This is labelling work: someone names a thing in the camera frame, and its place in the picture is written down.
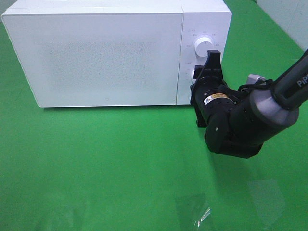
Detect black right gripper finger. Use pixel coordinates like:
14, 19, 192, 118
194, 65, 204, 79
203, 50, 223, 80

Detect white round knob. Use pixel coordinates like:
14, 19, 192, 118
194, 36, 214, 57
191, 70, 196, 84

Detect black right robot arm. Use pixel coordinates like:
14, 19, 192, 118
190, 50, 308, 158

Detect white microwave oven body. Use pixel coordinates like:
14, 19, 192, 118
1, 0, 232, 105

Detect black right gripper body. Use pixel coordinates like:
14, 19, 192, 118
190, 77, 235, 128

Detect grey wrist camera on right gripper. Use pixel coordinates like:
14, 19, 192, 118
246, 74, 266, 84

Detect white microwave door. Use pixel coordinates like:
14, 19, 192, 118
3, 13, 182, 107

